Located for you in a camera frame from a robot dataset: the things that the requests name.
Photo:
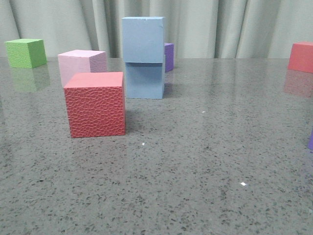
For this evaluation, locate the pink foam cube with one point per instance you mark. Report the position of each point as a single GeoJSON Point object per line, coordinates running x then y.
{"type": "Point", "coordinates": [77, 61]}

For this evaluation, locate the grey curtain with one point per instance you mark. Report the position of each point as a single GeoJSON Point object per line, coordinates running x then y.
{"type": "Point", "coordinates": [197, 28]}

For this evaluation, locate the red textured foam cube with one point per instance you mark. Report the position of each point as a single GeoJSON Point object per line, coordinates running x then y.
{"type": "Point", "coordinates": [96, 104]}

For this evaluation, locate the red foam cube far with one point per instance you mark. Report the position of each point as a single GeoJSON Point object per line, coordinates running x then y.
{"type": "Point", "coordinates": [301, 57]}

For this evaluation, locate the purple foam cube near edge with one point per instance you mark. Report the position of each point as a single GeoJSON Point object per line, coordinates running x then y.
{"type": "Point", "coordinates": [310, 143]}

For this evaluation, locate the blue foam cube edge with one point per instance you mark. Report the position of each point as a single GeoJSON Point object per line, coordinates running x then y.
{"type": "Point", "coordinates": [143, 39]}

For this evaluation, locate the light blue foam cube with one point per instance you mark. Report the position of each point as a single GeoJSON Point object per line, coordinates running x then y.
{"type": "Point", "coordinates": [145, 80]}

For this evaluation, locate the green foam cube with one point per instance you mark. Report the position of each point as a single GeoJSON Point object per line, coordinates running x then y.
{"type": "Point", "coordinates": [26, 53]}

